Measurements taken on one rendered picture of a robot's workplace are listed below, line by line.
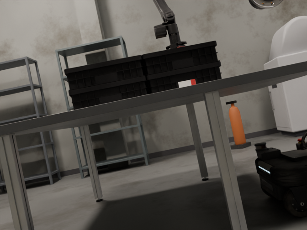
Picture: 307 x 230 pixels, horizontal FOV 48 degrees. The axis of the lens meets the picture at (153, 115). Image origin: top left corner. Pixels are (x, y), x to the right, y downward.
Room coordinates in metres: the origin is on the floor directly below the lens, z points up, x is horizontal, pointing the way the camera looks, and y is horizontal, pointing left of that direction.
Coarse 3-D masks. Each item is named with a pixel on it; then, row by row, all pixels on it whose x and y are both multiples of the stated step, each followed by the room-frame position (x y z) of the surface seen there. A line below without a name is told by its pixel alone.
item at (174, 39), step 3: (174, 33) 1.83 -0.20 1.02; (177, 33) 1.83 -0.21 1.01; (171, 36) 1.83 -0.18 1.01; (174, 36) 1.83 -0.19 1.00; (177, 36) 1.83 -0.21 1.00; (171, 39) 1.83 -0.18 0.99; (174, 39) 1.83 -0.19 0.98; (177, 39) 1.83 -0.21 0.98; (171, 42) 1.84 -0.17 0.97; (174, 42) 1.83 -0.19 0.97; (177, 42) 1.80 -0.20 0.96; (180, 42) 1.80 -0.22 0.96; (183, 42) 1.82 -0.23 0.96; (186, 42) 1.84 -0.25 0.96; (171, 45) 1.83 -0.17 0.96; (168, 48) 1.86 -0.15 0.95
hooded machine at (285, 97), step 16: (304, 16) 4.40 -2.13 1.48; (288, 32) 4.39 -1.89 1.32; (304, 32) 4.38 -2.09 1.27; (272, 48) 4.83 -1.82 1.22; (288, 48) 4.39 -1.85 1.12; (304, 48) 4.39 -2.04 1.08; (272, 64) 4.59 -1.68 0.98; (288, 64) 4.36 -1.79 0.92; (288, 80) 4.36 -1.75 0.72; (304, 80) 4.35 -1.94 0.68; (272, 96) 4.86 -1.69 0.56; (288, 96) 4.36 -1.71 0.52; (304, 96) 4.35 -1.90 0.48; (288, 112) 4.37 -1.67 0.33; (304, 112) 4.35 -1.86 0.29; (288, 128) 4.49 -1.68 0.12; (304, 128) 4.35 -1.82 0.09
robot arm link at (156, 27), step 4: (168, 12) 1.86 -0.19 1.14; (168, 16) 1.84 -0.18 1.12; (172, 16) 1.85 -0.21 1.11; (168, 20) 1.84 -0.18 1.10; (172, 20) 1.85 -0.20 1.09; (160, 24) 1.86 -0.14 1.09; (164, 24) 1.86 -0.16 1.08; (156, 28) 1.84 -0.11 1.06; (160, 28) 1.83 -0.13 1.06; (164, 28) 1.83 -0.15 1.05; (156, 32) 1.83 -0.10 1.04; (160, 32) 1.83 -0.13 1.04; (164, 32) 1.83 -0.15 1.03; (156, 36) 1.84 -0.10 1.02; (160, 36) 1.84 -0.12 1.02; (164, 36) 1.85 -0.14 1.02
